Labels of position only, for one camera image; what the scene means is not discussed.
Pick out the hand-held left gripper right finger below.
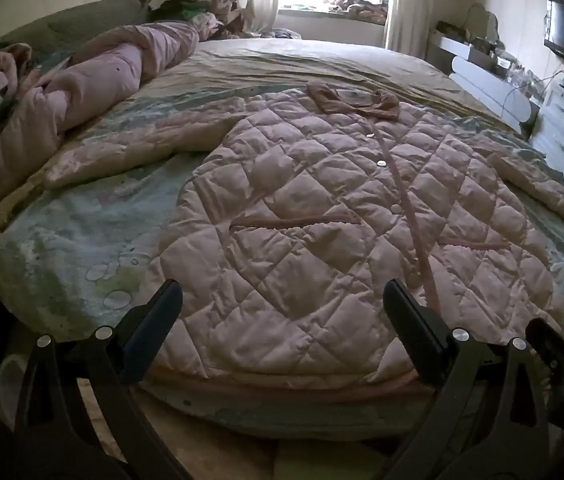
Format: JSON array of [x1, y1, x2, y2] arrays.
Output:
[[382, 280, 550, 480]]

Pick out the pink rolled duvet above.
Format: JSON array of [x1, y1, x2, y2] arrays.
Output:
[[0, 21, 200, 226]]

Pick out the pile of plush toys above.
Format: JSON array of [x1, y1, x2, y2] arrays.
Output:
[[327, 0, 387, 23]]

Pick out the white cable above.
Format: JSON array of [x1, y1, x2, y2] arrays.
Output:
[[499, 71, 564, 111]]

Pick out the rounded vanity mirror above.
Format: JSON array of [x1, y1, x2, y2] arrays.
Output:
[[464, 2, 500, 43]]

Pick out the pink quilted jacket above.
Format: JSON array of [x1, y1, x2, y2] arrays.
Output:
[[44, 80, 564, 393]]

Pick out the small clothes heap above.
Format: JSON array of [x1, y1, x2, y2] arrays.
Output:
[[262, 27, 303, 41]]

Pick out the green padded headboard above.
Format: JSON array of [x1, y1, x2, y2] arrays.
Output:
[[0, 0, 153, 63]]

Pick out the pile of mixed clothes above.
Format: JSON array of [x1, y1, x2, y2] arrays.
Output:
[[152, 0, 243, 41]]

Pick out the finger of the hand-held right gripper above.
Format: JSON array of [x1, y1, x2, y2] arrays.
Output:
[[526, 319, 564, 368]]

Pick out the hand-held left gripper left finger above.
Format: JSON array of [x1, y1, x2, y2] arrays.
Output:
[[14, 280, 193, 480]]

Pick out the bed with pastel sheet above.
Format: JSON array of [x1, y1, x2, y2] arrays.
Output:
[[0, 37, 564, 441]]

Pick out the white vanity desk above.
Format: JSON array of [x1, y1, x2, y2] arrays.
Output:
[[427, 30, 513, 78]]

